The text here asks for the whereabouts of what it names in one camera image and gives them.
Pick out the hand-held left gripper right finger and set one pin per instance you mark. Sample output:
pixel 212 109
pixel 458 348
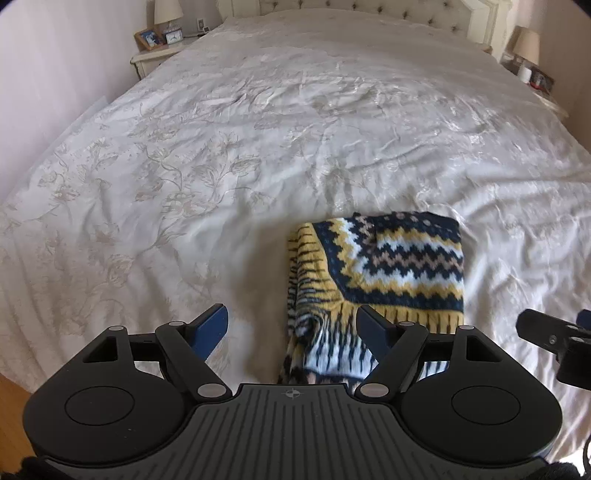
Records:
pixel 376 333

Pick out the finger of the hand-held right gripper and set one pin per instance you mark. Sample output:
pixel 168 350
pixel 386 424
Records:
pixel 542 327
pixel 584 319

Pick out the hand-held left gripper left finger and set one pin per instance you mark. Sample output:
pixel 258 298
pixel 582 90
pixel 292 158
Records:
pixel 210 328

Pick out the small white table clock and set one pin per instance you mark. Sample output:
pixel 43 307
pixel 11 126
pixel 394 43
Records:
pixel 174 37

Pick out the cream shade table lamp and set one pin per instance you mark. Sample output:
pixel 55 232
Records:
pixel 167 9
pixel 527 46

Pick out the navy yellow patterned knit sweater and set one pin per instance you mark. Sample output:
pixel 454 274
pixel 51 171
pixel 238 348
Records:
pixel 401 263

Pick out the dark picture frame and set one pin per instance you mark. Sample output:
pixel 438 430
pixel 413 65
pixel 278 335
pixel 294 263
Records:
pixel 545 81

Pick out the white embroidered bedspread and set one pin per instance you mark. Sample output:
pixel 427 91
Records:
pixel 231 138

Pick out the cream tufted headboard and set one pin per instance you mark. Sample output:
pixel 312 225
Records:
pixel 480 18

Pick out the wooden photo frame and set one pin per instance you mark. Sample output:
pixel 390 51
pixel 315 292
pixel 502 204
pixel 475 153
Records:
pixel 150 38

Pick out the white cylinder speaker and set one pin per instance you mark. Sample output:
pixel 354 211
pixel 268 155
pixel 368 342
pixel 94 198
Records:
pixel 524 74

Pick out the cream nightstand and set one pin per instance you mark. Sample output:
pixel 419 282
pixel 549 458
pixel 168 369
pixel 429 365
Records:
pixel 551 104
pixel 152 60

